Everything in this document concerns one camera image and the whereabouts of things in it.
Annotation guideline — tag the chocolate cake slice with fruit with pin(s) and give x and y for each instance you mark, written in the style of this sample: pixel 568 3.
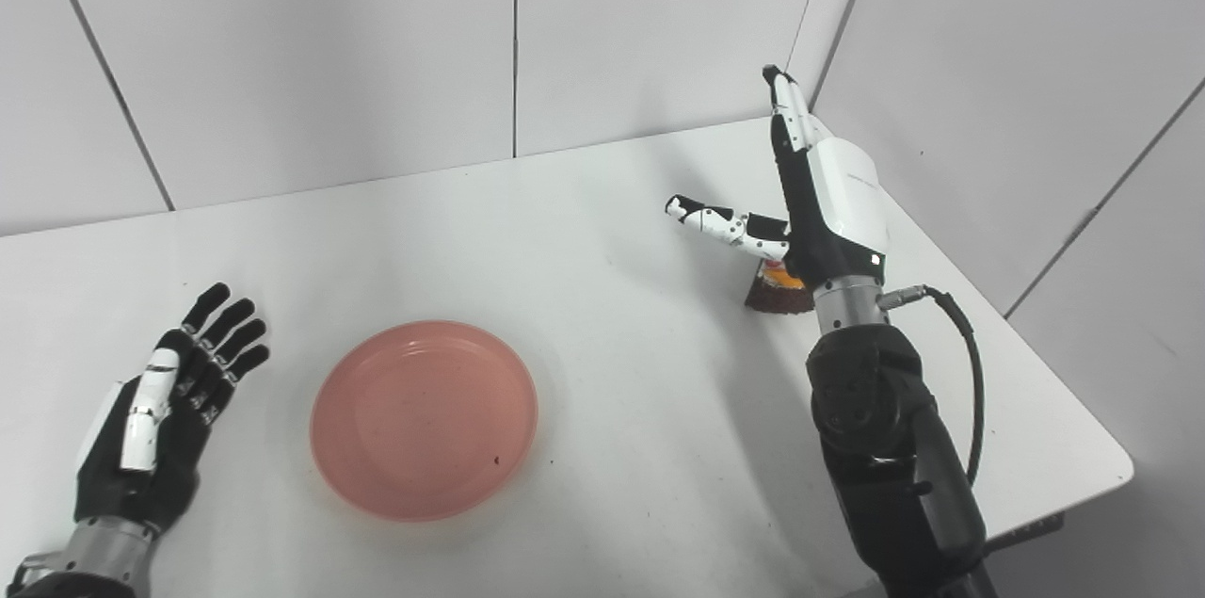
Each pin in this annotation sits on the chocolate cake slice with fruit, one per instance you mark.
pixel 777 297

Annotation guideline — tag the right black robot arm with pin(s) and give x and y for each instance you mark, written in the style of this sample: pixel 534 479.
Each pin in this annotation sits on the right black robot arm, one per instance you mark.
pixel 894 447

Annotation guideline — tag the black table frame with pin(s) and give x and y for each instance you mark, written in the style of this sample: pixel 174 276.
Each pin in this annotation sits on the black table frame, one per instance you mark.
pixel 1026 534

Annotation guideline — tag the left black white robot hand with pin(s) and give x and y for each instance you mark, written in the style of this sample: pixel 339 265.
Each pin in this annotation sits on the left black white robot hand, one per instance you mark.
pixel 141 476

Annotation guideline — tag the pink round plate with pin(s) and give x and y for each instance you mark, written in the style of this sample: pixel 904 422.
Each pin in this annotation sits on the pink round plate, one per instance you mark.
pixel 424 419

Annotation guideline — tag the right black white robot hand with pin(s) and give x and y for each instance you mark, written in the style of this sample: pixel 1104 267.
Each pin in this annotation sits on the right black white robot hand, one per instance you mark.
pixel 828 221

